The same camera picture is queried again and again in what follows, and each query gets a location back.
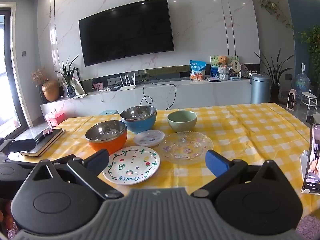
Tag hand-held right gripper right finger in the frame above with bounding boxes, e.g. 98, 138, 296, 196
190, 149, 290, 200

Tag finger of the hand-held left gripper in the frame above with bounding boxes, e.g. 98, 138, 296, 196
4, 138, 36, 157

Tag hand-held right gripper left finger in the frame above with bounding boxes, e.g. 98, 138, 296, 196
30, 149, 125, 201

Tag orange steel-lined bowl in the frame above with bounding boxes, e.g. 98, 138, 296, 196
85, 120, 128, 155

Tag clear glass printed plate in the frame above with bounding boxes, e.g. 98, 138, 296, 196
159, 132, 214, 165

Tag white fruit-print plate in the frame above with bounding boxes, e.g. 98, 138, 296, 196
102, 146, 160, 185

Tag green ceramic bowl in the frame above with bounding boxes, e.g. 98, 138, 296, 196
167, 110, 198, 133

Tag blue steel-lined bowl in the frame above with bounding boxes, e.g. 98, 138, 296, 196
120, 106, 157, 134

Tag small white printed plate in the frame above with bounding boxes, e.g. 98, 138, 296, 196
133, 130, 165, 147

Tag black notebook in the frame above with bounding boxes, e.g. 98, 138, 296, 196
19, 128, 67, 157

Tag pink box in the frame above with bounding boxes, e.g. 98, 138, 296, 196
45, 110, 66, 127

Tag yellow checked tablecloth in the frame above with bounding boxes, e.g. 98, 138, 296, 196
7, 102, 320, 220

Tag gold vase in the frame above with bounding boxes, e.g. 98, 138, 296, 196
41, 79, 60, 102

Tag white marble television cabinet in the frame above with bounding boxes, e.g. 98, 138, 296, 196
40, 76, 252, 124

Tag dried flowers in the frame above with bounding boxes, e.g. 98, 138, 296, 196
31, 67, 48, 84

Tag plant in blue vase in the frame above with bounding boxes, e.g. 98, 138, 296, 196
54, 55, 79, 98

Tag white paper bag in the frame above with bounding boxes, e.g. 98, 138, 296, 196
71, 68, 88, 98

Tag white router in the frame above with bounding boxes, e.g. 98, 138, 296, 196
119, 73, 137, 91

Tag sliding glass door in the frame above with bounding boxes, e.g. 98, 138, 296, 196
0, 4, 28, 138

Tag grey-blue trash bin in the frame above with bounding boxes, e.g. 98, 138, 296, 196
250, 73, 272, 104

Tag grey wrapped flower pot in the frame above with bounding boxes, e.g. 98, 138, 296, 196
218, 66, 230, 81

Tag long-leaf potted plant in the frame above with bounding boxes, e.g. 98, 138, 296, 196
254, 51, 294, 103

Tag blue snack bag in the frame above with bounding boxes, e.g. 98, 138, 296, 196
189, 60, 207, 81

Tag round paper fan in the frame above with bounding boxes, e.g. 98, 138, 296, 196
230, 59, 242, 77

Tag pink small heater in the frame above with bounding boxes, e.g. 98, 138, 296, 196
286, 89, 297, 111

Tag green painting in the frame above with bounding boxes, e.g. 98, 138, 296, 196
209, 54, 240, 78

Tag smartphone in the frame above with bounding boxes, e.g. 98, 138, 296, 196
301, 123, 320, 195

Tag brown teddy bear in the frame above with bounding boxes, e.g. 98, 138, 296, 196
216, 56, 230, 68

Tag white round stool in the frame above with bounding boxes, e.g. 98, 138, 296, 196
300, 92, 316, 110

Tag purple rug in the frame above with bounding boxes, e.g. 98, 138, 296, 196
296, 215, 320, 240

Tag blue water bottle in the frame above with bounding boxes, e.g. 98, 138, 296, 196
295, 62, 311, 98

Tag black flat television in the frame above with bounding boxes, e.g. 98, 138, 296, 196
78, 0, 175, 67

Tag climbing green plant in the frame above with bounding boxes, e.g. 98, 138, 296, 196
299, 25, 320, 75

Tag hanging vine plant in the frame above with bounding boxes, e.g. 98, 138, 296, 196
259, 0, 295, 39

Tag black cable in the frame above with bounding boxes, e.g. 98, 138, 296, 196
140, 81, 177, 110

